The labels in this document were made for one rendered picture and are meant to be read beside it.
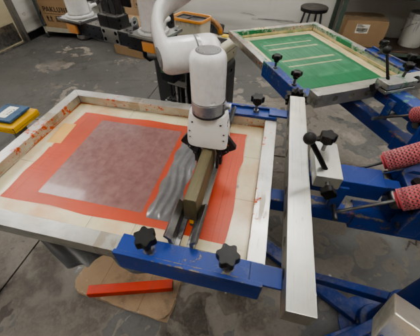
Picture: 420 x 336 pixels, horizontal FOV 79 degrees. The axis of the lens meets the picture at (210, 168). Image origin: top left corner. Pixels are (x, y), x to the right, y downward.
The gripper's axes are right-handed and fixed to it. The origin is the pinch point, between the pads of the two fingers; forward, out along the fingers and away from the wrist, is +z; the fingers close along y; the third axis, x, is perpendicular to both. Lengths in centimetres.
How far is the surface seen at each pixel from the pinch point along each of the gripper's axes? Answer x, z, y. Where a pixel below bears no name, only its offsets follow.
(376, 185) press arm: 2.7, -2.6, -40.6
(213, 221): 15.4, 6.0, -4.9
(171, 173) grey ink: 2.8, 5.6, 10.2
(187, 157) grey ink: -4.3, 5.3, 7.6
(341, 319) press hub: -1, 100, -70
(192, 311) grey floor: 12, 102, 6
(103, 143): -5.1, 6.0, 36.5
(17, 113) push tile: -12, 5, 74
